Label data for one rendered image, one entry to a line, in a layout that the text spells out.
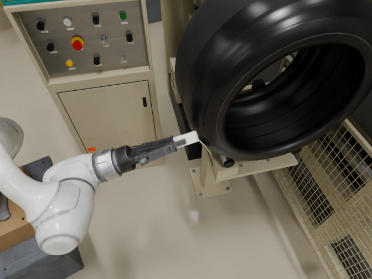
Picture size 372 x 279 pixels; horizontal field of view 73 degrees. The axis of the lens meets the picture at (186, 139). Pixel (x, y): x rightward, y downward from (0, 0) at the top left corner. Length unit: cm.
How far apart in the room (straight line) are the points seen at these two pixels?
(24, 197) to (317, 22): 72
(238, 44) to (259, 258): 145
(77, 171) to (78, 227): 17
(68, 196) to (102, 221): 129
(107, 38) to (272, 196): 150
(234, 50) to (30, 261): 106
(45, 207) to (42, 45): 92
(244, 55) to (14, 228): 101
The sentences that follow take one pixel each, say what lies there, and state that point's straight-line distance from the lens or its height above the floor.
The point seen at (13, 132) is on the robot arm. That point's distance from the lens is 120.
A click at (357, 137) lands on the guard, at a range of 111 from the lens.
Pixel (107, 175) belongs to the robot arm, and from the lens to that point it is 73.
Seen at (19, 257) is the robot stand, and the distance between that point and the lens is 127.
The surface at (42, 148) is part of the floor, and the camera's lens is 246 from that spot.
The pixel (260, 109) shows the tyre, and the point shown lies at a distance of 116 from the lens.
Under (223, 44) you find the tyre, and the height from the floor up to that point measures 139.
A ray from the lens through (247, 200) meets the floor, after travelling 194.
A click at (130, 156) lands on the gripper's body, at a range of 71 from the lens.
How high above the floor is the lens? 170
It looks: 51 degrees down
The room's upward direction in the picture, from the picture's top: straight up
